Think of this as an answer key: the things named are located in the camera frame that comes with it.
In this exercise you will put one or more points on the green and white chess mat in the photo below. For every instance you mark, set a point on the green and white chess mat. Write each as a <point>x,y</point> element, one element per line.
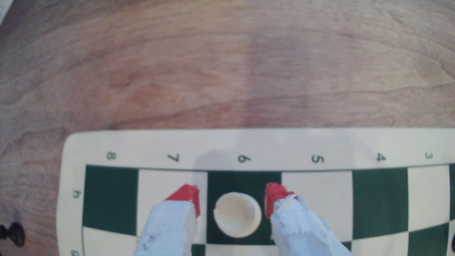
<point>320,199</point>

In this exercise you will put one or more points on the white chess pawn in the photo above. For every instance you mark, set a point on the white chess pawn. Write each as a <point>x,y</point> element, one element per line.
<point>237,215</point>

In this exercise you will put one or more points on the black chess pawn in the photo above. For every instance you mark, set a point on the black chess pawn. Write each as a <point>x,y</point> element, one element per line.
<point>15,234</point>

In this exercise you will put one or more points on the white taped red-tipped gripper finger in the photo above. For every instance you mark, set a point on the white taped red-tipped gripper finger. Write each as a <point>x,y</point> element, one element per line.
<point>298,231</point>
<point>167,227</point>

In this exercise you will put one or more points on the white framed panel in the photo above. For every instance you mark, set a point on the white framed panel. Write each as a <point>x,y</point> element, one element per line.
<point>3,5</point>

